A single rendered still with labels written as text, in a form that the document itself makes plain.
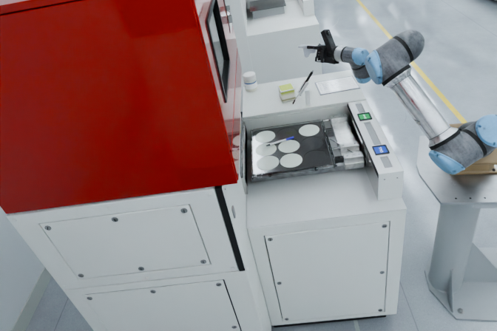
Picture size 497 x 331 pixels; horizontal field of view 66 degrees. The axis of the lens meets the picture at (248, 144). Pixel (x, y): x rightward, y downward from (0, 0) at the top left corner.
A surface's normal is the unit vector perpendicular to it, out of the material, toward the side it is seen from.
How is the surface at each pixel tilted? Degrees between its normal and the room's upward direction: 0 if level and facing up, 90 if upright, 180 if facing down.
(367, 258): 90
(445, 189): 0
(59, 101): 90
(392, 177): 90
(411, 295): 0
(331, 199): 0
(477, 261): 90
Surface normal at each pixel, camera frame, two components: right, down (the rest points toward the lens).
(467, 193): -0.17, -0.80
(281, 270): 0.00, 0.58
